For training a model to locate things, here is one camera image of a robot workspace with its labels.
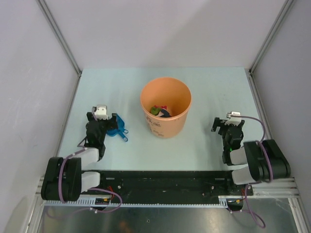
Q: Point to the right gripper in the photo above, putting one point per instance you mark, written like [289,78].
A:
[220,123]

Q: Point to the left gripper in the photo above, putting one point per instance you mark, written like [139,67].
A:
[111,124]

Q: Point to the blue plastic dustpan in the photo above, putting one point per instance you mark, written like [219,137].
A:
[120,130]

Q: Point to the orange plastic bucket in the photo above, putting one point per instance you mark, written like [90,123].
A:
[165,102]

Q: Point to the red paper scrap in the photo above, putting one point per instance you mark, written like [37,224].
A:
[162,107]

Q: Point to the blue hand brush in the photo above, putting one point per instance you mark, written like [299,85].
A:
[124,138]

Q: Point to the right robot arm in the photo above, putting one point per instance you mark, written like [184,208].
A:
[264,161]

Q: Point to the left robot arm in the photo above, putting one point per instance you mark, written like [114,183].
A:
[63,177]

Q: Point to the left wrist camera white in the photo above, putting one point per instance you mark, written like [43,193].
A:
[99,112]

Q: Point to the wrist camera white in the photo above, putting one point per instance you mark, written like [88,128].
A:
[99,112]
[233,118]

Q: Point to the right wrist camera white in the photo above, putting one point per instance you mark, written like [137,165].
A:
[233,118]

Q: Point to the right aluminium corner post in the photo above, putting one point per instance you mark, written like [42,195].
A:
[276,26]

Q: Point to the aluminium corner post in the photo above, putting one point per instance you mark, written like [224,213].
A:
[276,26]
[47,13]

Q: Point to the white cable duct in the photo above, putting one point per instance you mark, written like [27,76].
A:
[103,201]

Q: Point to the aluminium frame rail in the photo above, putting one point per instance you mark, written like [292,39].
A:
[278,189]

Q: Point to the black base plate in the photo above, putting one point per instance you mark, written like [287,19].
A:
[189,186]

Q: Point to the left aluminium corner post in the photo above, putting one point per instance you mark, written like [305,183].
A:
[47,13]

